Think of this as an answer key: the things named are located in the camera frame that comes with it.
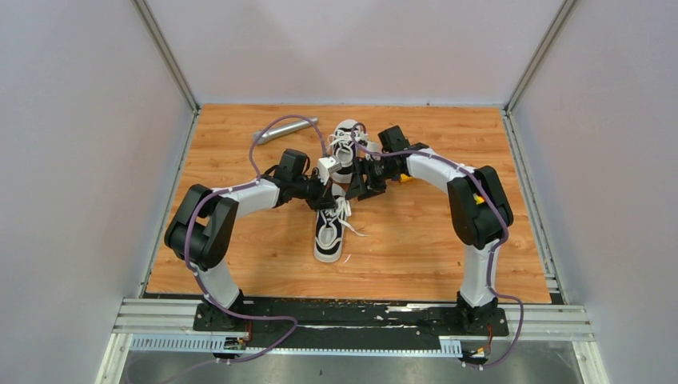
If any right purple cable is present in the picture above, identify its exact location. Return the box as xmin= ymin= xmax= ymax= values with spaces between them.
xmin=349 ymin=122 xmax=525 ymax=370

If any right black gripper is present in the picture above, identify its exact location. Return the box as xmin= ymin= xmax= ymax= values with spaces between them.
xmin=346 ymin=156 xmax=401 ymax=201

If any grey metal cylinder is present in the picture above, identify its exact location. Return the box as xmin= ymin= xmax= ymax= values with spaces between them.
xmin=252 ymin=117 xmax=319 ymax=145

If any aluminium frame rail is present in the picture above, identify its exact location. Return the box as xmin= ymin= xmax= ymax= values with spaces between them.
xmin=97 ymin=295 xmax=608 ymax=383

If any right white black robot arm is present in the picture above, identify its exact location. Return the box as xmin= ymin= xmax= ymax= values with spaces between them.
xmin=346 ymin=123 xmax=513 ymax=334

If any black white sneaker with laces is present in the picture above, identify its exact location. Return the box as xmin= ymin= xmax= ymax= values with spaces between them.
xmin=328 ymin=119 xmax=370 ymax=184

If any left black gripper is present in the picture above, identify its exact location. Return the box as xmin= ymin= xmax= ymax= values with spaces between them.
xmin=291 ymin=170 xmax=338 ymax=212

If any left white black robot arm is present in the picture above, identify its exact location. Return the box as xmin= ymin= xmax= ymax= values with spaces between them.
xmin=164 ymin=149 xmax=341 ymax=330

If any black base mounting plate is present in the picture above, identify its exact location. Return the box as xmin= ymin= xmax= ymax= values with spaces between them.
xmin=193 ymin=298 xmax=509 ymax=355

